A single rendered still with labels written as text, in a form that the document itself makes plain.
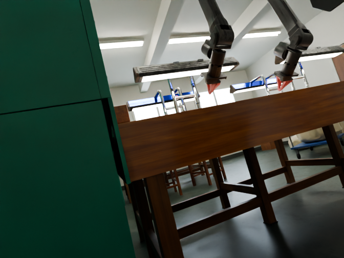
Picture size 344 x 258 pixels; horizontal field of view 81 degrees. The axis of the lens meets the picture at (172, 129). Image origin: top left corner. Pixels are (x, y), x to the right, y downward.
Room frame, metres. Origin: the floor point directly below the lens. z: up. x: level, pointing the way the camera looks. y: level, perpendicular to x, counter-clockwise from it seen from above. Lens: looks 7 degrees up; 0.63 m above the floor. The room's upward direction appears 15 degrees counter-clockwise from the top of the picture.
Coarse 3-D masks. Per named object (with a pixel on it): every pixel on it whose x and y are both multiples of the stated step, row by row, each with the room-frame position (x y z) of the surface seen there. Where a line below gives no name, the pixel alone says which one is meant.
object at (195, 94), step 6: (198, 60) 1.08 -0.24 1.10; (192, 78) 1.25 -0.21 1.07; (168, 84) 1.20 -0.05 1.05; (192, 84) 1.24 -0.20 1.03; (192, 90) 1.25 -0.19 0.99; (174, 96) 1.20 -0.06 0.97; (180, 96) 1.21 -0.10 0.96; (186, 96) 1.22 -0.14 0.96; (192, 96) 1.24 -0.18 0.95; (198, 96) 1.26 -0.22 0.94; (174, 102) 1.20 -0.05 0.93; (198, 102) 1.24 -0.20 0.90; (198, 108) 1.25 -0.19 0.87
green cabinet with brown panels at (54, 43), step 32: (0, 0) 0.50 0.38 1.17; (32, 0) 0.53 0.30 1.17; (64, 0) 0.56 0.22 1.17; (0, 32) 0.50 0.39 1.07; (32, 32) 0.53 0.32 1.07; (64, 32) 0.55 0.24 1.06; (96, 32) 0.58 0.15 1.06; (0, 64) 0.50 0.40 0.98; (32, 64) 0.52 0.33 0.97; (64, 64) 0.55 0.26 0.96; (96, 64) 0.57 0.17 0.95; (0, 96) 0.49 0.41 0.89; (32, 96) 0.52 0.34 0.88; (64, 96) 0.54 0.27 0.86; (96, 96) 0.57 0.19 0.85
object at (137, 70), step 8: (232, 56) 1.17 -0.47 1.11; (160, 64) 1.02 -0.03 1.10; (168, 64) 1.03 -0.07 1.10; (176, 64) 1.04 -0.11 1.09; (184, 64) 1.04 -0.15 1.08; (192, 64) 1.06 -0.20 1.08; (200, 64) 1.06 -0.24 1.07; (208, 64) 1.08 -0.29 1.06; (224, 64) 1.10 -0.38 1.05; (232, 64) 1.12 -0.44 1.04; (136, 72) 0.95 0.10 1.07; (144, 72) 0.96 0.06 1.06; (152, 72) 0.97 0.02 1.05; (160, 72) 0.98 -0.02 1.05; (168, 72) 1.00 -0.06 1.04; (176, 72) 1.02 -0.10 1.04; (136, 80) 0.99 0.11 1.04
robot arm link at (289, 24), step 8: (272, 0) 0.92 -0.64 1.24; (280, 0) 0.89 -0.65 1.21; (272, 8) 0.93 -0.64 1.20; (280, 8) 0.89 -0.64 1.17; (288, 8) 0.87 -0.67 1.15; (280, 16) 0.90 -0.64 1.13; (288, 16) 0.87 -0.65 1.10; (296, 16) 0.86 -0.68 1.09; (288, 24) 0.87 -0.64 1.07; (296, 24) 0.84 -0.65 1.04; (288, 32) 0.87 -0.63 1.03; (296, 32) 0.84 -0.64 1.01; (304, 32) 0.86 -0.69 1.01; (304, 40) 0.83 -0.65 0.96; (312, 40) 0.85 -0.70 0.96
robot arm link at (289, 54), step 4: (288, 48) 0.91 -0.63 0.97; (288, 52) 0.90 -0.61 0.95; (292, 52) 0.88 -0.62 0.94; (296, 52) 0.87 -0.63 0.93; (300, 52) 0.88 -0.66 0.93; (284, 56) 0.93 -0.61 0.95; (288, 56) 0.90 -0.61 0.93; (292, 56) 0.88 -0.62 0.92; (296, 56) 0.88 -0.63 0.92; (288, 60) 0.91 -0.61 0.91; (292, 60) 0.89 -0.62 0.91; (296, 60) 0.89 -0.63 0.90
